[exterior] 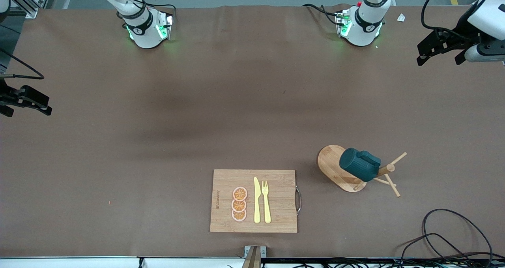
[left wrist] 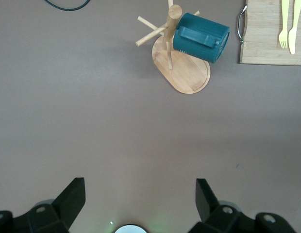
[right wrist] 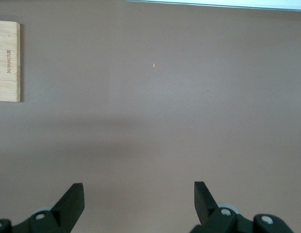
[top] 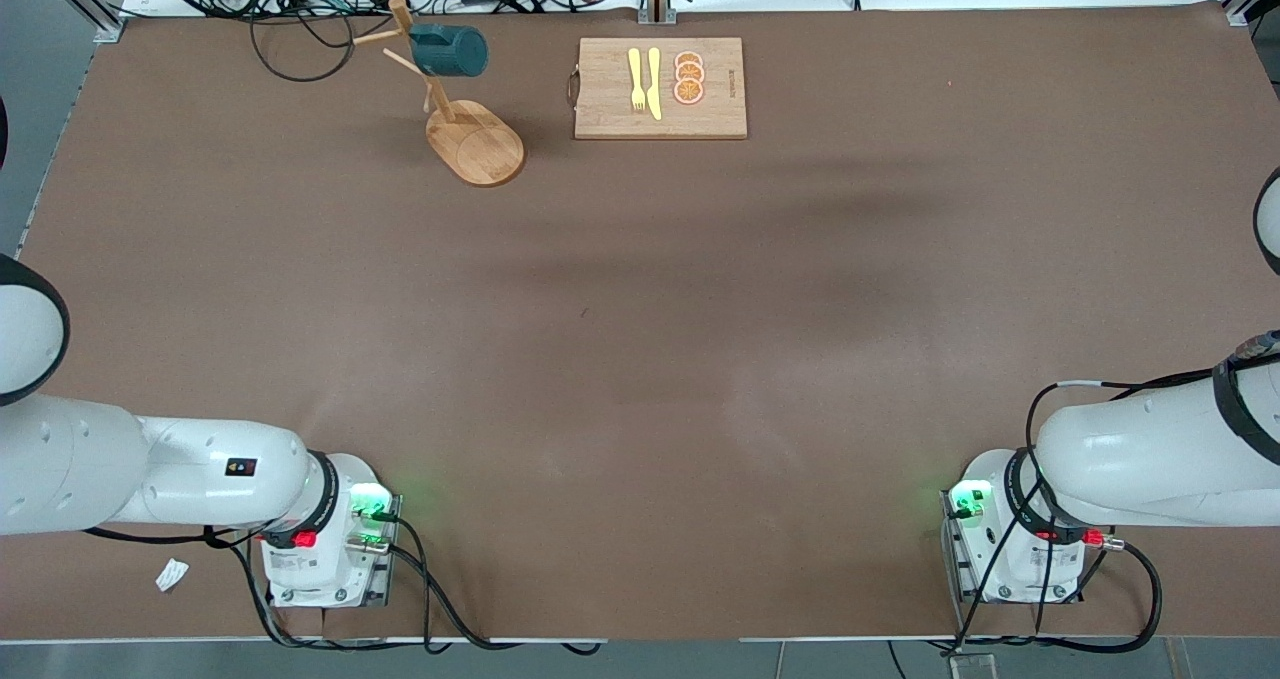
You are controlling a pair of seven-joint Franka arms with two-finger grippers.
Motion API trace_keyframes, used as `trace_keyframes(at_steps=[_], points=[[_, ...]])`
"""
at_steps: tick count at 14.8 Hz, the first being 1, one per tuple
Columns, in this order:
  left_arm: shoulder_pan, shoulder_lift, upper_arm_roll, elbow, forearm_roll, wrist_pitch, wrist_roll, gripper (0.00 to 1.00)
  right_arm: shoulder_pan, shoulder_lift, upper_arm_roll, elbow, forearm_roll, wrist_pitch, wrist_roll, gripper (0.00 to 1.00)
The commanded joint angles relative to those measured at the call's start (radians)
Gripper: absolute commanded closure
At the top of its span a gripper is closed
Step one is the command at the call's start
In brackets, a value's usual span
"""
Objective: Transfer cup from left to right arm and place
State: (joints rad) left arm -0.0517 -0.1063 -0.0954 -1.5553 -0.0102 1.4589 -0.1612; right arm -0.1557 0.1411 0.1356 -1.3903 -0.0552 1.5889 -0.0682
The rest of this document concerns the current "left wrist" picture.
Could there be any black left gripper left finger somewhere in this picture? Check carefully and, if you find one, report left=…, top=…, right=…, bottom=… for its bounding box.
left=0, top=178, right=86, bottom=233

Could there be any yellow plastic fork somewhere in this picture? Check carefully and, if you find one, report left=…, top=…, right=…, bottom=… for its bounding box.
left=278, top=0, right=290, bottom=49

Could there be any yellow plastic knife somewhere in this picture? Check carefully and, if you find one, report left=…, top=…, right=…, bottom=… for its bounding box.
left=288, top=0, right=301, bottom=55

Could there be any wooden mug tree stand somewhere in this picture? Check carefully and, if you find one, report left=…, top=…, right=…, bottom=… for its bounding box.
left=135, top=0, right=211, bottom=95

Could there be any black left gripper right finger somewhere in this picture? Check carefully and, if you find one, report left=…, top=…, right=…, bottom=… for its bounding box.
left=189, top=179, right=298, bottom=233

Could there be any teal cup with yellow inside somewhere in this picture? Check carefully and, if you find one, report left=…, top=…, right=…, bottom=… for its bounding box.
left=172, top=12, right=231, bottom=64

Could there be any bamboo cutting board, metal handle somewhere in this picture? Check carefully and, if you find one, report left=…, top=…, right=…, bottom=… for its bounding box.
left=237, top=0, right=301, bottom=66

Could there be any black looped table cable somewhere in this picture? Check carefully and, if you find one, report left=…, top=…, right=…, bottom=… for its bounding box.
left=45, top=0, right=89, bottom=12

